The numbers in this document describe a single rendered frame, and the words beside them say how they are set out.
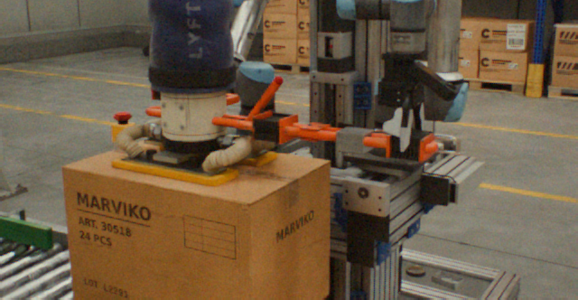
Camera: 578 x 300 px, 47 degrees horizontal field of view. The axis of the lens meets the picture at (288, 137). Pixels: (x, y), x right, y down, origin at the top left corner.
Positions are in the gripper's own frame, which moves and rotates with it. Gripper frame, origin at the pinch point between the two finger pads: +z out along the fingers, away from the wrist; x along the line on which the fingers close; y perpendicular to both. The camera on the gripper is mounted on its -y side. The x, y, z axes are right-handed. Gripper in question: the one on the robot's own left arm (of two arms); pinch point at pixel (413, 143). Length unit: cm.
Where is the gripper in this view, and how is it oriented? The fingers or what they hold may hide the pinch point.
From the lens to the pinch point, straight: 150.7
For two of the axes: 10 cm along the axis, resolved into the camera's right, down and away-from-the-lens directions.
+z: 0.1, 9.7, 2.3
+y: -8.7, -1.0, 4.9
